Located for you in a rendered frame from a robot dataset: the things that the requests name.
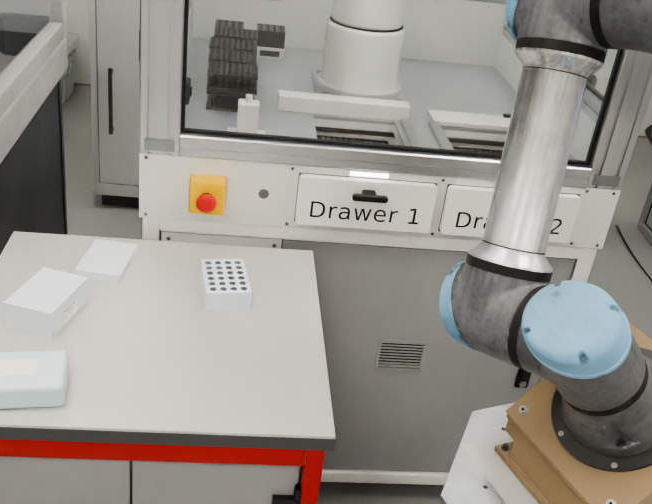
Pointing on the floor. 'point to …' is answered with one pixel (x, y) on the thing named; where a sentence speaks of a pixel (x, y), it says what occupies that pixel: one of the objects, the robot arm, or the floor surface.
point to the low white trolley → (168, 382)
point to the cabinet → (389, 344)
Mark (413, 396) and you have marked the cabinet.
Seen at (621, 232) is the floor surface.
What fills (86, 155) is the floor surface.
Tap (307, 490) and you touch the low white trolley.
